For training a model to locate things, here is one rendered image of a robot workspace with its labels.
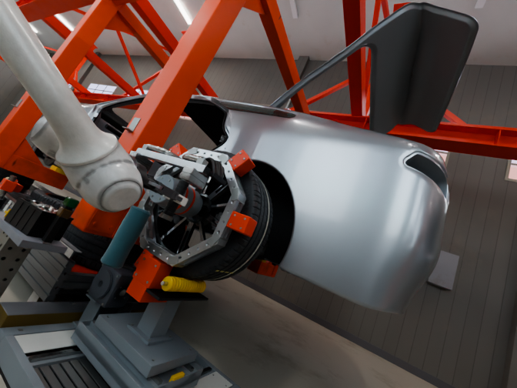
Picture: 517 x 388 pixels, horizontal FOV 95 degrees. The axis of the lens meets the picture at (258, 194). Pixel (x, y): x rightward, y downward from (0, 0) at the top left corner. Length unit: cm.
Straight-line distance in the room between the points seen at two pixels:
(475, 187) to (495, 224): 73
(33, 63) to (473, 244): 576
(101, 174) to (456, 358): 545
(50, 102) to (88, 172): 12
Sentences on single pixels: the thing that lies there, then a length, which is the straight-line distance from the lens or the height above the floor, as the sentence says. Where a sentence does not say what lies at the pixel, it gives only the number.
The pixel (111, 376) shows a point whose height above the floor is 12.
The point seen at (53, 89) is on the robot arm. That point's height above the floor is 87.
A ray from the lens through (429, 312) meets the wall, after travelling 541.
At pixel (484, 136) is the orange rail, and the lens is 413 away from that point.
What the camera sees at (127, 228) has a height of 65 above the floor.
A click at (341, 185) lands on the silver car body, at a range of 136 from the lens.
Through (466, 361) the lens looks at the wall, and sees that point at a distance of 558.
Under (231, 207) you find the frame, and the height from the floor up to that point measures 90.
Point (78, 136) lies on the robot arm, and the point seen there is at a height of 83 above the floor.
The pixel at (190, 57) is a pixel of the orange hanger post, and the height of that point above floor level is 166.
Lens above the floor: 77
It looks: 13 degrees up
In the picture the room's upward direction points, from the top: 24 degrees clockwise
